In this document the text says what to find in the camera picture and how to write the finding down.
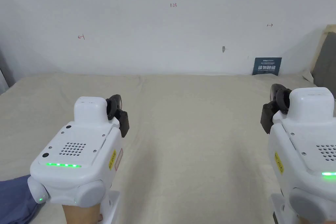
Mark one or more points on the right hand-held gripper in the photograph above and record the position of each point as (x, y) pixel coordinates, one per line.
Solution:
(309, 134)

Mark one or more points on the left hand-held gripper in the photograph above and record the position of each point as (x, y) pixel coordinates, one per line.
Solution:
(78, 153)

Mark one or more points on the person's left hand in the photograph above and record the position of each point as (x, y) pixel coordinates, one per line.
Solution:
(81, 214)

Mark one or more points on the person's right hand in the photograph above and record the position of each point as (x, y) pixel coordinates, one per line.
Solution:
(315, 220)

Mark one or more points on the grey cushion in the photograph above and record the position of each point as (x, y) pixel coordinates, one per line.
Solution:
(325, 61)

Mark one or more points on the dark blue sign card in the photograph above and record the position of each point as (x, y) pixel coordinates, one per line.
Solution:
(267, 66)

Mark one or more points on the beige padded headboard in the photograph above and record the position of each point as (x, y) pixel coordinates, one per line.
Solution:
(319, 48)

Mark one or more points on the bed with beige sheet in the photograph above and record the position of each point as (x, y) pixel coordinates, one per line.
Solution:
(194, 134)

